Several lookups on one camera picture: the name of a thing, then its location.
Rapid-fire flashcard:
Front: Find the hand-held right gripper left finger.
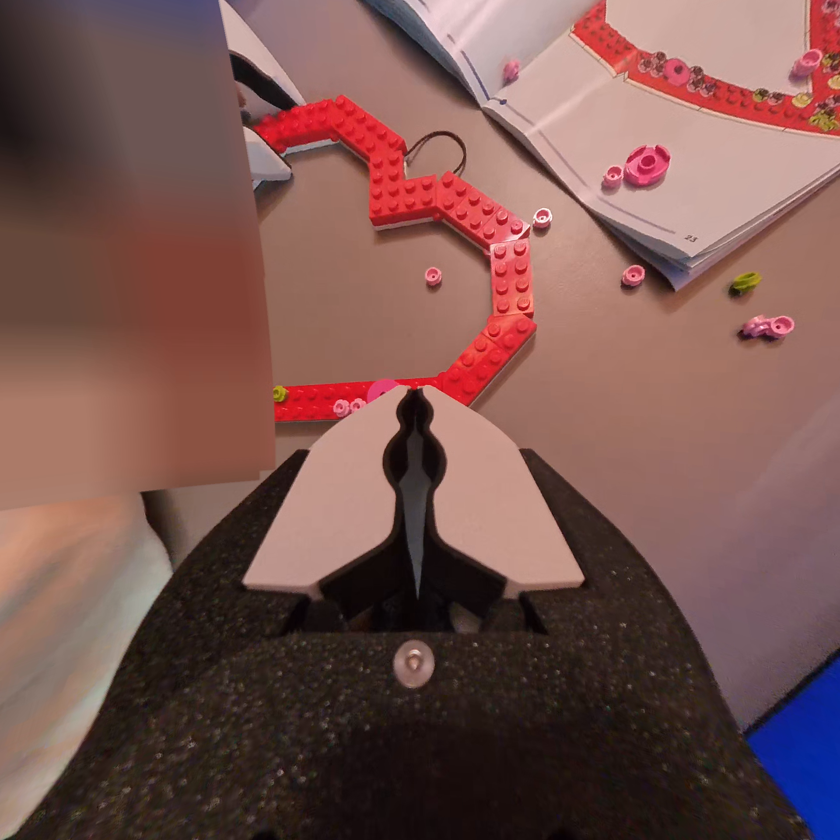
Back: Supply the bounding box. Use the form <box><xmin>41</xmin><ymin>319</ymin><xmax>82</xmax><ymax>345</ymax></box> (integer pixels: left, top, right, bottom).
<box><xmin>241</xmin><ymin>386</ymin><xmax>416</xmax><ymax>601</ymax></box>

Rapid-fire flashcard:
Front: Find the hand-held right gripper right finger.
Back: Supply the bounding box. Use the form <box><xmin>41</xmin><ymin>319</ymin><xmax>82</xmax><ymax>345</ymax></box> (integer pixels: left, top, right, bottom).
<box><xmin>415</xmin><ymin>386</ymin><xmax>585</xmax><ymax>601</ymax></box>

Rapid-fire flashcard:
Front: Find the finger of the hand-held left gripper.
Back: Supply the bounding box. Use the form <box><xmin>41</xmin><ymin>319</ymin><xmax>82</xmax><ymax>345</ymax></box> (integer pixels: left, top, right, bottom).
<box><xmin>220</xmin><ymin>0</ymin><xmax>308</xmax><ymax>111</ymax></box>
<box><xmin>243</xmin><ymin>125</ymin><xmax>293</xmax><ymax>193</ymax></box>

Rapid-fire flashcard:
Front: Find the red brick heart frame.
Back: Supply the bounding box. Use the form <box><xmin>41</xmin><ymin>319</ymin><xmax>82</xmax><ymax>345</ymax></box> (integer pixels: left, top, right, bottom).
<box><xmin>252</xmin><ymin>95</ymin><xmax>538</xmax><ymax>424</ymax></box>

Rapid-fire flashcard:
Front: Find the grey desk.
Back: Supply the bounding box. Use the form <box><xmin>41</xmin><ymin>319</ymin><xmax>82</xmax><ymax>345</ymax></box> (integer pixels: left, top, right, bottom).
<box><xmin>141</xmin><ymin>0</ymin><xmax>840</xmax><ymax>729</ymax></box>

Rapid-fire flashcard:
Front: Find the person's light clothing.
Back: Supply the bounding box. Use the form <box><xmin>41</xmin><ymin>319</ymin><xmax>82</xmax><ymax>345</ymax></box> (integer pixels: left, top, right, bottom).
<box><xmin>0</xmin><ymin>492</ymin><xmax>175</xmax><ymax>840</ymax></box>

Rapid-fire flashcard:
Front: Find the instruction booklet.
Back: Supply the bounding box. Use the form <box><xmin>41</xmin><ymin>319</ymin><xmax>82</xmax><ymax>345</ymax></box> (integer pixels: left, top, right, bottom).
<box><xmin>360</xmin><ymin>0</ymin><xmax>840</xmax><ymax>291</ymax></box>

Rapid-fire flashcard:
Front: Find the blue plastic bin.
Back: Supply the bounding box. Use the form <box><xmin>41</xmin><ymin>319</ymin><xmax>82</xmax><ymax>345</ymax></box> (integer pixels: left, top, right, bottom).
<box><xmin>745</xmin><ymin>656</ymin><xmax>840</xmax><ymax>840</ymax></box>

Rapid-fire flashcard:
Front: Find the black cord loop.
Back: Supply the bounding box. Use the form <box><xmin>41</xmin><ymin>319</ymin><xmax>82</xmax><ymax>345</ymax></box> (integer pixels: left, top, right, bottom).
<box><xmin>403</xmin><ymin>130</ymin><xmax>468</xmax><ymax>179</ymax></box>

